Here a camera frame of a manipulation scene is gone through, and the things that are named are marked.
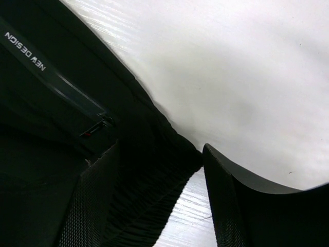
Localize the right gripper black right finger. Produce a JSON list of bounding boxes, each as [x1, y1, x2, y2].
[[203, 144, 328, 246]]

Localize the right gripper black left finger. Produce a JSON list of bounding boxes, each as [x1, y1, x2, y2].
[[55, 143, 120, 246]]

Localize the black shorts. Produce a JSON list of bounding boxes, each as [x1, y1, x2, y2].
[[1, 1, 202, 246]]

